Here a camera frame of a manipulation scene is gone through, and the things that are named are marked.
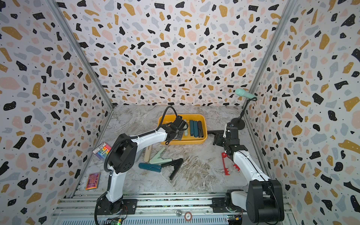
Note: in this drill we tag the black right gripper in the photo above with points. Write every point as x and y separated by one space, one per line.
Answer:
219 140

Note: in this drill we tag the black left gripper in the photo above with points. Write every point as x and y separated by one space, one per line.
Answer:
181 137

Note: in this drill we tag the light green pliers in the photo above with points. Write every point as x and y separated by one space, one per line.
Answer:
158 160
186 129

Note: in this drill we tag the yellow storage box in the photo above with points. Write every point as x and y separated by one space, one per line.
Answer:
186 140

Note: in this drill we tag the teal pliers moved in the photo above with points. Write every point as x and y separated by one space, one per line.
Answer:
191 126
195 130

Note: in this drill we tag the beige pliers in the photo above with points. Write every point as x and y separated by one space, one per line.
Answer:
148 153

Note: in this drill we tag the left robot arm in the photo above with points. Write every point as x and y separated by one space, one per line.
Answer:
122 157

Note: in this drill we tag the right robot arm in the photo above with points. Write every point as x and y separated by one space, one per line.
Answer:
263 199

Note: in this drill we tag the red pruning pliers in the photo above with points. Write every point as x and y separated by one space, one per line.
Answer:
226 158

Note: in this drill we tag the open black pliers centre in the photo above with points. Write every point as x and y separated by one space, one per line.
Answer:
176 164

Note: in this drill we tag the open light green pliers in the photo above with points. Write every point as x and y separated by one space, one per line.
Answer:
158 160

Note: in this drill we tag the highlighter pen pack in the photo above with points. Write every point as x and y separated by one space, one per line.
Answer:
102 151

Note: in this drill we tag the pink card pack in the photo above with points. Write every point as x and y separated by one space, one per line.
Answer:
93 181

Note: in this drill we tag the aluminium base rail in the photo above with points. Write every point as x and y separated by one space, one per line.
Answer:
154 209

